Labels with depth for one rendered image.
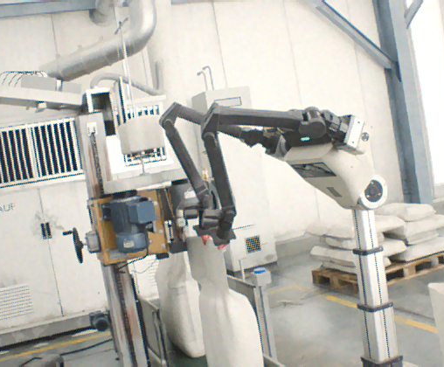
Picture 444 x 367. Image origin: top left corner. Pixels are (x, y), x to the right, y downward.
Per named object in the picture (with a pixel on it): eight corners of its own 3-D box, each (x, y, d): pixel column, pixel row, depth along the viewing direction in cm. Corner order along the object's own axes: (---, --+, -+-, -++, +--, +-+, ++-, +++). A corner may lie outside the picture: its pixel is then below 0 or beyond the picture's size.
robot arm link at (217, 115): (204, 113, 207) (203, 98, 214) (200, 144, 215) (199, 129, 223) (328, 121, 211) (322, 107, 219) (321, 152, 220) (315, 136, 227)
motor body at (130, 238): (154, 249, 268) (144, 195, 267) (121, 256, 263) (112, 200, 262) (146, 245, 283) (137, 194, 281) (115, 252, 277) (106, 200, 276)
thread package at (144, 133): (169, 148, 272) (163, 110, 271) (135, 153, 266) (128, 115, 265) (160, 149, 287) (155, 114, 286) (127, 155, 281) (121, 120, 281)
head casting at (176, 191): (224, 231, 302) (214, 173, 300) (177, 241, 293) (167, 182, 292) (204, 228, 330) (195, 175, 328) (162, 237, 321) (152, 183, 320)
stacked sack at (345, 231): (408, 227, 543) (406, 211, 543) (350, 243, 520) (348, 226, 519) (381, 225, 583) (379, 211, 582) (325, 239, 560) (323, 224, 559)
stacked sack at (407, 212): (440, 216, 572) (438, 201, 571) (405, 225, 557) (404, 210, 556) (398, 213, 635) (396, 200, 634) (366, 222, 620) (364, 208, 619)
